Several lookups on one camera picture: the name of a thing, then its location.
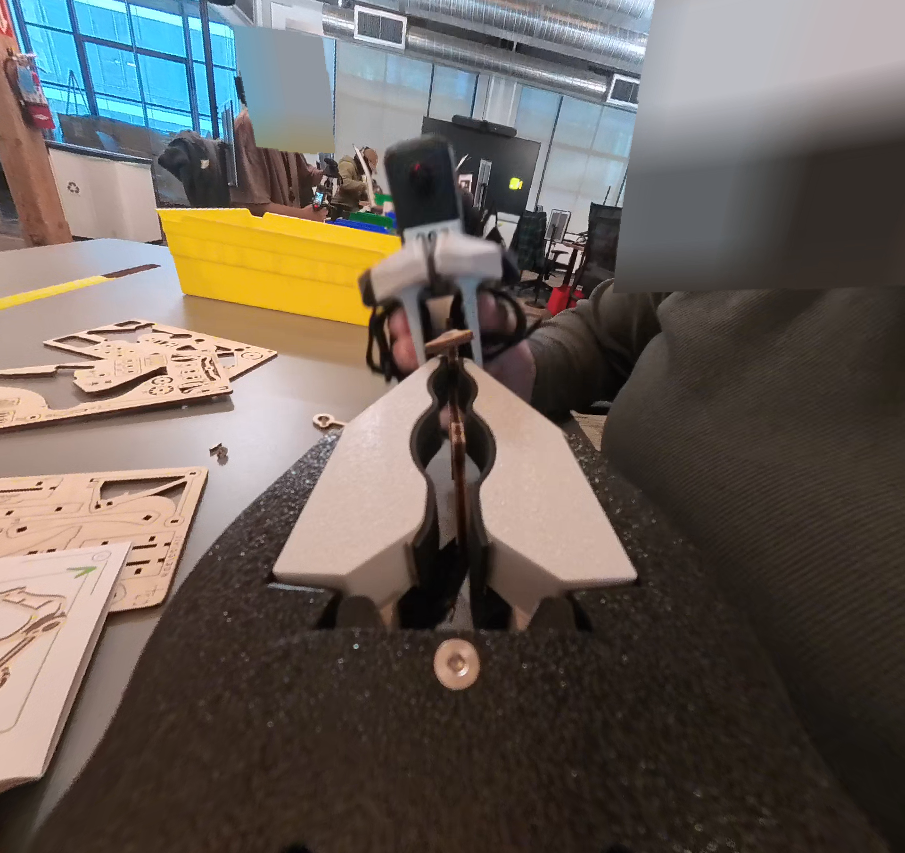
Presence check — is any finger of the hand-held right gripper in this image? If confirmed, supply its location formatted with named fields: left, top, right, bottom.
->
left=433, top=232, right=507, bottom=367
left=359, top=238, right=436, bottom=369

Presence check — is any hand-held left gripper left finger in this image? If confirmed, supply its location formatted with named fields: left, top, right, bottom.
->
left=272, top=358, right=443, bottom=629

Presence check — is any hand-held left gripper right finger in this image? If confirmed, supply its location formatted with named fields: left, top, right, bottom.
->
left=460, top=359, right=639, bottom=630

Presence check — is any wooden model arm part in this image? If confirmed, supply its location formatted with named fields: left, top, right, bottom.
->
left=442, top=351, right=469, bottom=550

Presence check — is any person's right forearm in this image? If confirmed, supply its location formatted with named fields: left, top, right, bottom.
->
left=527, top=280, right=662, bottom=422

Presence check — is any laser-cut wooden parts sheet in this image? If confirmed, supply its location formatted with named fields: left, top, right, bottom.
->
left=44, top=317, right=279, bottom=401
left=0, top=365, right=234, bottom=431
left=0, top=467, right=209, bottom=613

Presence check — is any person's right hand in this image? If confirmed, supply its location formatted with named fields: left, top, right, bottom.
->
left=387, top=290, right=538, bottom=405

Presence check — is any plaid jacket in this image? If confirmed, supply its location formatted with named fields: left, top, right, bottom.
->
left=509, top=209, right=561, bottom=298

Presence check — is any yellow plastic bin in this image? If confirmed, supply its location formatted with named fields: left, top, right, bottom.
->
left=157, top=208, right=403, bottom=327

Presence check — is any black office chair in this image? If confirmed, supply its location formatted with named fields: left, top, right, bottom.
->
left=576, top=202, right=623, bottom=295

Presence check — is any white vent grille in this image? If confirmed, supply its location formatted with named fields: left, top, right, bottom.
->
left=352, top=6, right=408, bottom=48

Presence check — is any dark hanging jacket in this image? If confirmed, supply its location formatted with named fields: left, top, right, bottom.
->
left=157, top=130, right=233, bottom=210

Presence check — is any white recycling cabinet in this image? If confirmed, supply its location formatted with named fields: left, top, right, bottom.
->
left=46, top=142, right=164, bottom=244

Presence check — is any white instruction booklet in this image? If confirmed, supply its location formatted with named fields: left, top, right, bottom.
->
left=0, top=540, right=133, bottom=794

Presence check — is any yellow black tape strip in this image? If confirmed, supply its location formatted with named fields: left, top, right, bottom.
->
left=0, top=265, right=162, bottom=311

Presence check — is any wooden pillar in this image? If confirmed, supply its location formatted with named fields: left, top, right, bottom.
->
left=0, top=68, right=72, bottom=249

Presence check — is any red fire extinguisher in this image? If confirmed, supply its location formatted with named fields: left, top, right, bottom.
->
left=6, top=52, right=56, bottom=131

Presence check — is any black wall screen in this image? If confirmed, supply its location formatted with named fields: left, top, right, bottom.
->
left=422, top=116, right=542, bottom=216

